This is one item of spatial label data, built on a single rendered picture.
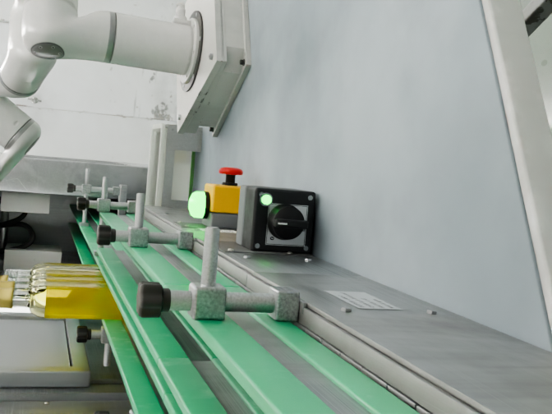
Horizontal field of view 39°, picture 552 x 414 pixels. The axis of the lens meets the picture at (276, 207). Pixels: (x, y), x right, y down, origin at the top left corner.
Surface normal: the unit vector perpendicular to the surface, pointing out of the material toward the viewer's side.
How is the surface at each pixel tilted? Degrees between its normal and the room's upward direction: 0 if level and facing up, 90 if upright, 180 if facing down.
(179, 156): 90
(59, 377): 90
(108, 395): 90
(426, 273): 0
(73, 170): 90
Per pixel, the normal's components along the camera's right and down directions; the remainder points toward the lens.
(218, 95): 0.06, 0.91
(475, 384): 0.08, -1.00
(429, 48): -0.95, -0.07
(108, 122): 0.29, 0.09
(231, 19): 0.29, -0.40
